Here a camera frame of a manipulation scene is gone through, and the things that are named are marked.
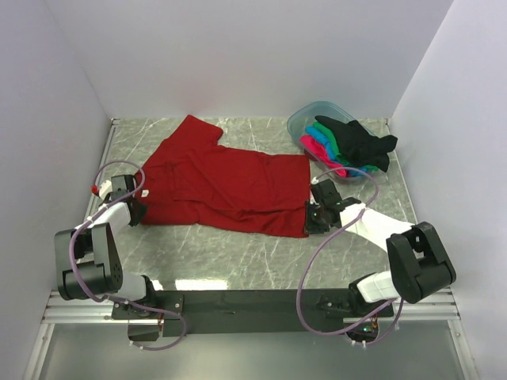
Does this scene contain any black t shirt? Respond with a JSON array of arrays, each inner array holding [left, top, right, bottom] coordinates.
[[314, 116, 398, 172]]

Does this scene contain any pink t shirt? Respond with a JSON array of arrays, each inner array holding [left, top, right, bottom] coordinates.
[[299, 135, 347, 178]]

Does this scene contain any clear plastic bin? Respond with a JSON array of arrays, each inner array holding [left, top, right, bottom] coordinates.
[[287, 101, 374, 184]]

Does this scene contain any blue t shirt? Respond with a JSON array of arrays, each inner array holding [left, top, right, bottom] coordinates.
[[303, 124, 360, 178]]

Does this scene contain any red t shirt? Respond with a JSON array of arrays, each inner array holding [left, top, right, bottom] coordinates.
[[137, 116, 310, 238]]

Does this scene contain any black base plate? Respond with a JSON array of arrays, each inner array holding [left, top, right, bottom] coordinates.
[[112, 289, 382, 341]]

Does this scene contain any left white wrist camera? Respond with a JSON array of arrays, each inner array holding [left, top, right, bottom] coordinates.
[[91, 180, 112, 200]]

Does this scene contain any green t shirt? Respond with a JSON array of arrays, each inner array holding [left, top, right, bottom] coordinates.
[[299, 120, 389, 171]]

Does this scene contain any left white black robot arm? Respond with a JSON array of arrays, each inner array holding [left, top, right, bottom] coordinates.
[[54, 175, 158, 318]]

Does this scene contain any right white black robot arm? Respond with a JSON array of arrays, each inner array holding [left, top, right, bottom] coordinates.
[[305, 179, 456, 316]]

